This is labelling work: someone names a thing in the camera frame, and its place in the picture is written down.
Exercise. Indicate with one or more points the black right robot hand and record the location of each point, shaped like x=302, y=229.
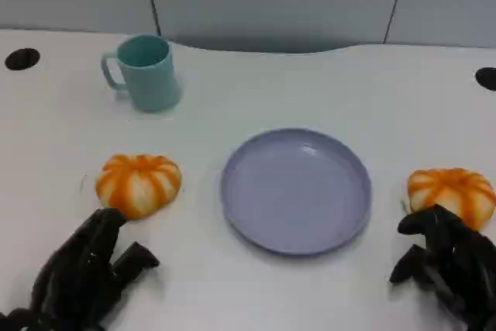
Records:
x=457, y=257

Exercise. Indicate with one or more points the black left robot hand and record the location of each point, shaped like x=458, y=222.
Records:
x=77, y=269

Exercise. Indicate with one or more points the orange and white bread roll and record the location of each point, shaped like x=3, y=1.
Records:
x=445, y=187
x=139, y=183

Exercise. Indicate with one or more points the lilac plate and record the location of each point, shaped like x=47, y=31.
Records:
x=296, y=191

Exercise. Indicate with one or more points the pale green mug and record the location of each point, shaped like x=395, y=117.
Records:
x=151, y=75

